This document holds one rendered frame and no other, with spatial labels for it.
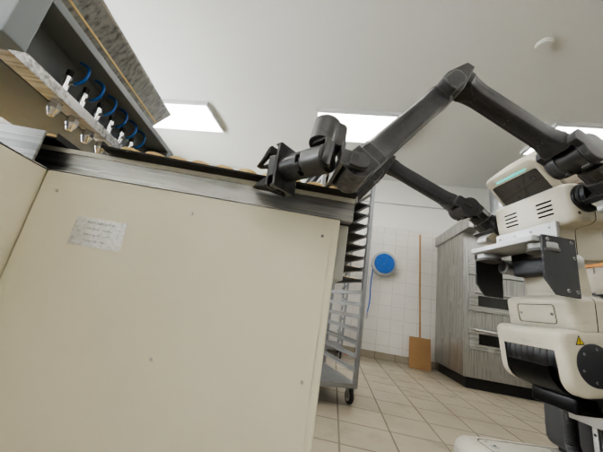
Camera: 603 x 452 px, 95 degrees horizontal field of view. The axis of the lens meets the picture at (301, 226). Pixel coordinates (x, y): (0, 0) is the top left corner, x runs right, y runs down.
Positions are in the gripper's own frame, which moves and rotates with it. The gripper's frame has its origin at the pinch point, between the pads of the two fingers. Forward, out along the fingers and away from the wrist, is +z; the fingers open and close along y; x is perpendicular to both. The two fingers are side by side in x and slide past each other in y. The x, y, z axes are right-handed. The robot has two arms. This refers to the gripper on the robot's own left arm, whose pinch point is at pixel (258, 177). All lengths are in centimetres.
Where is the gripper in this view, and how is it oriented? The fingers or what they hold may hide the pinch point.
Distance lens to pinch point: 67.4
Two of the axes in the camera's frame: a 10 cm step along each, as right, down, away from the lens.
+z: -7.7, 0.7, 6.3
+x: 6.2, 2.8, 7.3
